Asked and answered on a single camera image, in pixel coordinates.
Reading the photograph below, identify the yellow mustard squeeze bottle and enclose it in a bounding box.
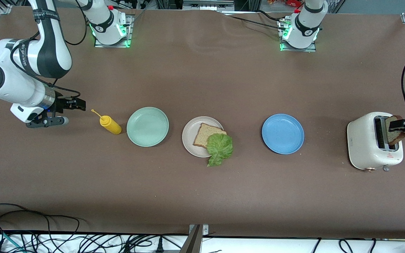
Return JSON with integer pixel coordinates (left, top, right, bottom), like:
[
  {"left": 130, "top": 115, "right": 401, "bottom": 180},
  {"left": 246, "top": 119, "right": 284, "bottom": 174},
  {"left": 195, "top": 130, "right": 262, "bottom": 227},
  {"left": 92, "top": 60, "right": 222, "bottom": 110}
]
[{"left": 91, "top": 109, "right": 122, "bottom": 135}]

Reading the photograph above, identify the white two-slot toaster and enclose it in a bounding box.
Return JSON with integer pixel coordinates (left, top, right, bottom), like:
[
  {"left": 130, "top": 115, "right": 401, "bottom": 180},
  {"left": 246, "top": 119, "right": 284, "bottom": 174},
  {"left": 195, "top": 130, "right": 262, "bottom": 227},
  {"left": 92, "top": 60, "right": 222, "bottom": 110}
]
[{"left": 347, "top": 112, "right": 404, "bottom": 172}]

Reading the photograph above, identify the green lettuce leaf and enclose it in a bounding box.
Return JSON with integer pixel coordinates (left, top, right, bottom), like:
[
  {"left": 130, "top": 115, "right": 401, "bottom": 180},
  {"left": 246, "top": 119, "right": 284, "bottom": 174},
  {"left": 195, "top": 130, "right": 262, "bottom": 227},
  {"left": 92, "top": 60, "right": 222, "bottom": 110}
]
[{"left": 206, "top": 133, "right": 234, "bottom": 167}]

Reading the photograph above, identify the red package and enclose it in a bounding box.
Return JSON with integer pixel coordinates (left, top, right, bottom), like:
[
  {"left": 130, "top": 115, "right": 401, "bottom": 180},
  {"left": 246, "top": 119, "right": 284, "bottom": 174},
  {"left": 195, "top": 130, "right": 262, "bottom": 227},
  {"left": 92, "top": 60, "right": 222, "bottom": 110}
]
[{"left": 268, "top": 0, "right": 303, "bottom": 7}]

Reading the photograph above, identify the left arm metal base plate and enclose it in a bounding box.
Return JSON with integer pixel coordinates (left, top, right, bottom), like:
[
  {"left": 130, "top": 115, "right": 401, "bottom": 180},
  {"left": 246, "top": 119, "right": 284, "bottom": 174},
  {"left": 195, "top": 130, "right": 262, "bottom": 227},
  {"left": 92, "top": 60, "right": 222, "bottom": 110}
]
[{"left": 279, "top": 19, "right": 317, "bottom": 52}]

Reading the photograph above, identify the black looped floor cable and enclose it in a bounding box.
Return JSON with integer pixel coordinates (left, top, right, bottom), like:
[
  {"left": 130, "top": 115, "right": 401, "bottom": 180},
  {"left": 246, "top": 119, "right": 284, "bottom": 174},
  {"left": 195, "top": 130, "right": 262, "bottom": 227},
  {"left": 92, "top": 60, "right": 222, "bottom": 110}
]
[{"left": 0, "top": 203, "right": 81, "bottom": 243}]

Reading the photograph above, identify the beige round plate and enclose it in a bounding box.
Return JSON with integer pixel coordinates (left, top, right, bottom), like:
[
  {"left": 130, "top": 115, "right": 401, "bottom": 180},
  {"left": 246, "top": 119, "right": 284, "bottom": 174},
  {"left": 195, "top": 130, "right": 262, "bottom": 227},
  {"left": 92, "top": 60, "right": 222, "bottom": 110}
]
[{"left": 182, "top": 116, "right": 225, "bottom": 158}]

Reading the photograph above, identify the grey metal post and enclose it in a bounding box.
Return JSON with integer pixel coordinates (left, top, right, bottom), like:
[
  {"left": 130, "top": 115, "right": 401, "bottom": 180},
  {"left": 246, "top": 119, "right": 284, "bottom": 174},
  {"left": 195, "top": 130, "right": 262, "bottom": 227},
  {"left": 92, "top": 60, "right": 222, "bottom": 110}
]
[{"left": 180, "top": 225, "right": 203, "bottom": 253}]

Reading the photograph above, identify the blue round plate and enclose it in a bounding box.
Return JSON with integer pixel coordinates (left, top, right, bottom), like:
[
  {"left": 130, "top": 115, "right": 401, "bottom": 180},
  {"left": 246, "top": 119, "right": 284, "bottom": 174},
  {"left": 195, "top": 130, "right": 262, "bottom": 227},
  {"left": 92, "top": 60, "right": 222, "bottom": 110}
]
[{"left": 262, "top": 113, "right": 305, "bottom": 155}]

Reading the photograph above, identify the brown bread slice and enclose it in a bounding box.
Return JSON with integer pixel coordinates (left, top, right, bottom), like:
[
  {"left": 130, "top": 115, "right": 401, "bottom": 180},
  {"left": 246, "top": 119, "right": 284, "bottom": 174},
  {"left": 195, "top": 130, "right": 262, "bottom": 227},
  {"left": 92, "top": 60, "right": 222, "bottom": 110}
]
[
  {"left": 385, "top": 115, "right": 405, "bottom": 146},
  {"left": 193, "top": 123, "right": 227, "bottom": 148}
]

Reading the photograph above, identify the green round plate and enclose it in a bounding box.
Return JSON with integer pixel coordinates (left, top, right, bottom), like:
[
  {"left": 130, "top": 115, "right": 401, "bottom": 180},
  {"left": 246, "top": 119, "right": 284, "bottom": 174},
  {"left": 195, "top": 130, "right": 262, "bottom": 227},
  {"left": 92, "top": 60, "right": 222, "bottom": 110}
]
[{"left": 126, "top": 106, "right": 169, "bottom": 147}]

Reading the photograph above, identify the metal bracket plate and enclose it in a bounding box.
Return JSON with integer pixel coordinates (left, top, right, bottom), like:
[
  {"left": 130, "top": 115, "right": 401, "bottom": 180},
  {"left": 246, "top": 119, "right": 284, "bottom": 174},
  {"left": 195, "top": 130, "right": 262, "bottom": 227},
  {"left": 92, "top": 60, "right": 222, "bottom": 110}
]
[{"left": 188, "top": 224, "right": 210, "bottom": 235}]

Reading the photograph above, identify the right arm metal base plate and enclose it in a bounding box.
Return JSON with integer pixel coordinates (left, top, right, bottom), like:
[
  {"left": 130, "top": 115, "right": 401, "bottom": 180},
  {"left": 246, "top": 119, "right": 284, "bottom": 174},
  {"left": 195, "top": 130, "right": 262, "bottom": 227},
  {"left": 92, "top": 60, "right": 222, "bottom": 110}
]
[{"left": 94, "top": 15, "right": 133, "bottom": 48}]

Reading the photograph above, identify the black table cable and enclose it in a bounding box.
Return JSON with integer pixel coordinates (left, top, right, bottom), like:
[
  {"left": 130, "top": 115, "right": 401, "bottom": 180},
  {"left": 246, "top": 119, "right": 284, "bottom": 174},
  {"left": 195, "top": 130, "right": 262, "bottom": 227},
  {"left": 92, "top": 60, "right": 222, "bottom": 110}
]
[{"left": 220, "top": 11, "right": 288, "bottom": 32}]

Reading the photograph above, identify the grey equipment box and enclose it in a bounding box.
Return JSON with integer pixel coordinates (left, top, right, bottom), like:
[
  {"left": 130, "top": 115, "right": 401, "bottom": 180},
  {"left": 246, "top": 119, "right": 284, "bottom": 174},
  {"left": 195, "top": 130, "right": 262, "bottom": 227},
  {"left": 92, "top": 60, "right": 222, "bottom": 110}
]
[{"left": 182, "top": 0, "right": 234, "bottom": 11}]

